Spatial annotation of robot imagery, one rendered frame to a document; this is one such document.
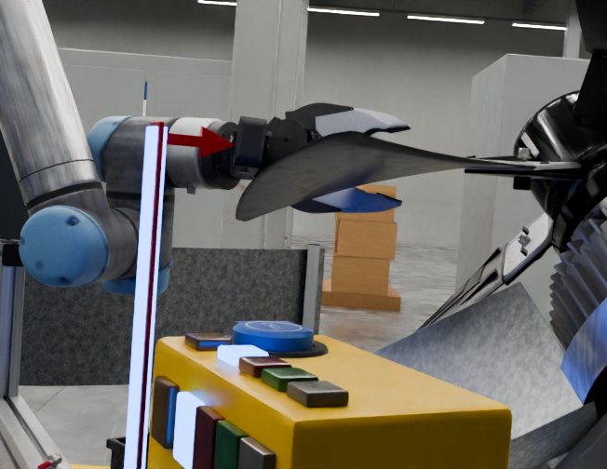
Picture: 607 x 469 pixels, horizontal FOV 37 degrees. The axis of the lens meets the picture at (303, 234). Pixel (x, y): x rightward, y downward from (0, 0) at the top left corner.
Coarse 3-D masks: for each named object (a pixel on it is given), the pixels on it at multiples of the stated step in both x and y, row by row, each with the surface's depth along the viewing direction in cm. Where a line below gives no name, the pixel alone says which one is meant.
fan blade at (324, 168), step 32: (288, 160) 69; (320, 160) 69; (352, 160) 70; (384, 160) 71; (416, 160) 71; (448, 160) 71; (480, 160) 72; (512, 160) 78; (256, 192) 76; (288, 192) 79; (320, 192) 82
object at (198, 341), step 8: (192, 336) 43; (200, 336) 43; (208, 336) 43; (216, 336) 43; (224, 336) 43; (192, 344) 42; (200, 344) 42; (208, 344) 42; (216, 344) 42; (224, 344) 42
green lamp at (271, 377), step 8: (264, 368) 36; (272, 368) 36; (280, 368) 36; (288, 368) 36; (296, 368) 37; (264, 376) 36; (272, 376) 35; (280, 376) 35; (288, 376) 35; (296, 376) 35; (304, 376) 35; (312, 376) 35; (272, 384) 35; (280, 384) 35
